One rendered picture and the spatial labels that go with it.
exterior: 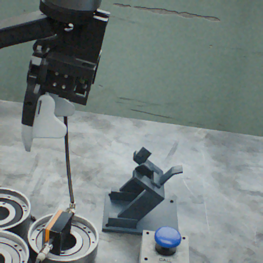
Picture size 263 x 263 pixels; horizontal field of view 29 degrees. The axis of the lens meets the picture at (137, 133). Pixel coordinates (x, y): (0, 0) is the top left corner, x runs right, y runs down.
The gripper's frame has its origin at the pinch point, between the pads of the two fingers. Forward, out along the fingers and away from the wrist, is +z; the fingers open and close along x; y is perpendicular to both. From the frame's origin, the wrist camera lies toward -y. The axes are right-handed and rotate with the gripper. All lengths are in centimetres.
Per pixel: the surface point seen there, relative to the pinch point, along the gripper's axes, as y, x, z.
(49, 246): 7.1, -8.8, 11.6
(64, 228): 8.4, -6.1, 10.2
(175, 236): 24.1, -5.1, 7.4
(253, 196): 41.1, 18.2, 12.9
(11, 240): 1.3, -6.2, 15.0
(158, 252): 22.4, -5.8, 10.5
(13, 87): -37, 155, 78
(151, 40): 20, 156, 37
